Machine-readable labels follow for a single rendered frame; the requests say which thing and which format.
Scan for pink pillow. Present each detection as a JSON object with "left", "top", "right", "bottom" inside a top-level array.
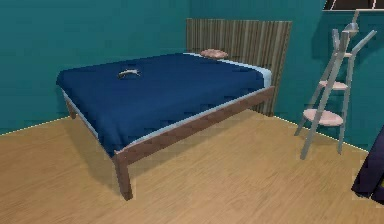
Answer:
[{"left": 200, "top": 48, "right": 230, "bottom": 60}]

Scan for small silver curved object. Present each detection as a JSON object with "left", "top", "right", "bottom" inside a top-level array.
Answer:
[{"left": 117, "top": 68, "right": 141, "bottom": 80}]

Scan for grey tripod shelf pink trays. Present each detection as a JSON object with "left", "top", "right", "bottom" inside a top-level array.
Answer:
[{"left": 293, "top": 28, "right": 378, "bottom": 161}]

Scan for grey lamp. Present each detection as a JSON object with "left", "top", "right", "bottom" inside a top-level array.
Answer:
[{"left": 343, "top": 9, "right": 361, "bottom": 36}]

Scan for dark window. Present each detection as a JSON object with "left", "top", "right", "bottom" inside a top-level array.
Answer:
[{"left": 322, "top": 0, "right": 384, "bottom": 12}]

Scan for blue bed with wooden frame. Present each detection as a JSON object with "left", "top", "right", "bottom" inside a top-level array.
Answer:
[{"left": 55, "top": 17, "right": 294, "bottom": 202}]

